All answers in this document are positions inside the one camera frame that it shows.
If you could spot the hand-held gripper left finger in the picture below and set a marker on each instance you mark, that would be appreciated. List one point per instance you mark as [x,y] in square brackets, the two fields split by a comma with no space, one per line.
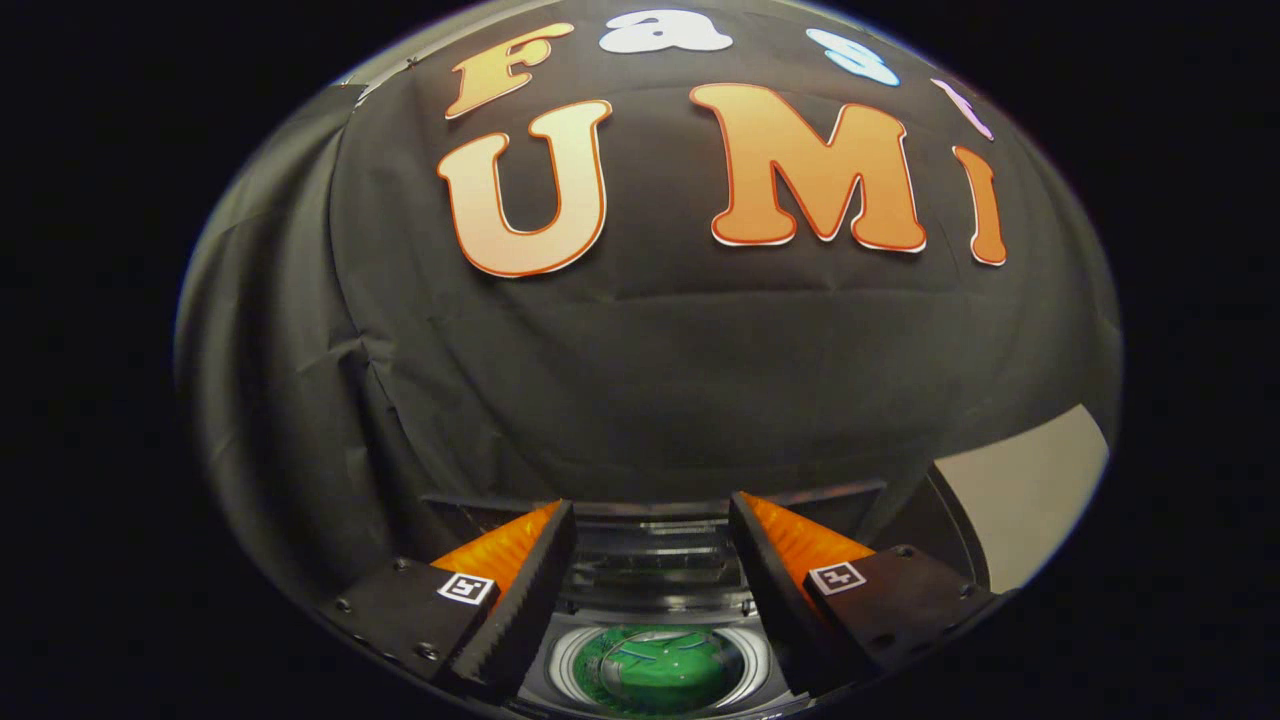
[525,610]

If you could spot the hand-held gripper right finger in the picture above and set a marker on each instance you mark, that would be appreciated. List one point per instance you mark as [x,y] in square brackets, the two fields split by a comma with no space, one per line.
[775,610]

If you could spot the grey washing machine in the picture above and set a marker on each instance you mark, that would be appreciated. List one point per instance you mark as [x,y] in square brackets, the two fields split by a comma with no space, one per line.
[757,660]

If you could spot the green polo shirt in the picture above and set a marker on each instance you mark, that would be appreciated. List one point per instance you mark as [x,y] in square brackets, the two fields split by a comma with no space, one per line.
[660,670]

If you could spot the grey cabinet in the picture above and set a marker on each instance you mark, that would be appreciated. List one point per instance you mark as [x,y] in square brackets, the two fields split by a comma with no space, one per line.
[1030,490]

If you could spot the black backdrop cloth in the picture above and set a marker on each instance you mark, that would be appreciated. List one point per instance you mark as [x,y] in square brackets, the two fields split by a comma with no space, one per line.
[650,350]

